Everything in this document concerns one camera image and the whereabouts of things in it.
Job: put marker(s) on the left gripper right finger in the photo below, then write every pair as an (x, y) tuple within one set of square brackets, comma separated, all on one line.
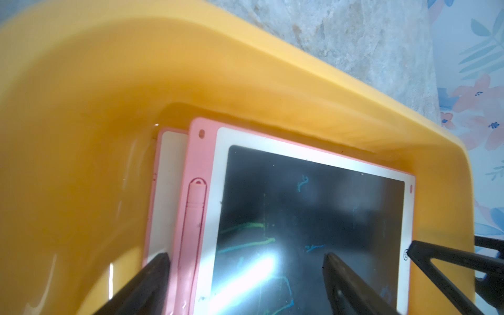
[(347, 292)]

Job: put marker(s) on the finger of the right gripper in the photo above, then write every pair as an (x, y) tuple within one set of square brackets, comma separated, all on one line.
[(484, 243), (490, 288)]

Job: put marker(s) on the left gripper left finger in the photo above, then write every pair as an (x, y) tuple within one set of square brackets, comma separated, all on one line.
[(143, 294)]

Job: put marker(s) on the pink white writing tablet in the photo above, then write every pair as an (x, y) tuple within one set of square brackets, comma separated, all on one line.
[(257, 214), (169, 163)]

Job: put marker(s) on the yellow plastic storage box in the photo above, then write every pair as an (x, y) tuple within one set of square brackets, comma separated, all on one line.
[(87, 85)]

